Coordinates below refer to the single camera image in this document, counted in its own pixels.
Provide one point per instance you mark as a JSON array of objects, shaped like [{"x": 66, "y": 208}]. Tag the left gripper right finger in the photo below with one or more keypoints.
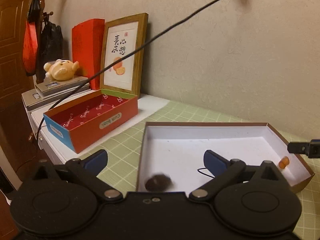
[{"x": 225, "y": 172}]

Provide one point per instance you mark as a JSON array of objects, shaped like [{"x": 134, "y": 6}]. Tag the dark wrinkled fruit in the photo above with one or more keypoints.
[{"x": 158, "y": 183}]

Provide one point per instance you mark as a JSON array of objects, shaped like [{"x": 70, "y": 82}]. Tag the brown wooden door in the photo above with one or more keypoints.
[{"x": 14, "y": 81}]

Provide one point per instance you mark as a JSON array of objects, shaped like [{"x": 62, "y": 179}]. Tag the red open gift box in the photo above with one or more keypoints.
[{"x": 83, "y": 121}]

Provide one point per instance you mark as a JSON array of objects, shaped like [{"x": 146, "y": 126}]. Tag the wooden coat rack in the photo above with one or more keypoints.
[{"x": 37, "y": 15}]

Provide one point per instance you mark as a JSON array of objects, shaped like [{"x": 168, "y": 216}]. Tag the red paper bag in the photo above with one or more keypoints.
[{"x": 87, "y": 42}]

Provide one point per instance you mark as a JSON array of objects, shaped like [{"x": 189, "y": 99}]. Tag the black hanging bag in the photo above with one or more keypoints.
[{"x": 51, "y": 43}]

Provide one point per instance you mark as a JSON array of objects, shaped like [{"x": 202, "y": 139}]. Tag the orange dried fruit piece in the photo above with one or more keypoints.
[{"x": 284, "y": 162}]

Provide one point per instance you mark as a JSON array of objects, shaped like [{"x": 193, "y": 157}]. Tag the red hanging bag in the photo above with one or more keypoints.
[{"x": 30, "y": 46}]

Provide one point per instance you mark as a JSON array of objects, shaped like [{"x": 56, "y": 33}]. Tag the wooden picture frame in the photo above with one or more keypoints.
[{"x": 122, "y": 37}]

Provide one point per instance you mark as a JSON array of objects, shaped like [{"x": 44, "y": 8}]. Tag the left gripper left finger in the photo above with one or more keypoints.
[{"x": 85, "y": 173}]

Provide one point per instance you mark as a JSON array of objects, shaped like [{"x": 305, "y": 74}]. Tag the plush bear toy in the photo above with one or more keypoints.
[{"x": 61, "y": 70}]

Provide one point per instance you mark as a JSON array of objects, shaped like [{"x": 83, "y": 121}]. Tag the white side cabinet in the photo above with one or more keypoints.
[{"x": 60, "y": 153}]

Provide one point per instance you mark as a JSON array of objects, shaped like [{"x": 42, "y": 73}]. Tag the grey kitchen scale top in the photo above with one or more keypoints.
[{"x": 49, "y": 87}]

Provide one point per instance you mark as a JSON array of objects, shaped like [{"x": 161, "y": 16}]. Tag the brown white cardboard tray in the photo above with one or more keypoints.
[{"x": 177, "y": 149}]

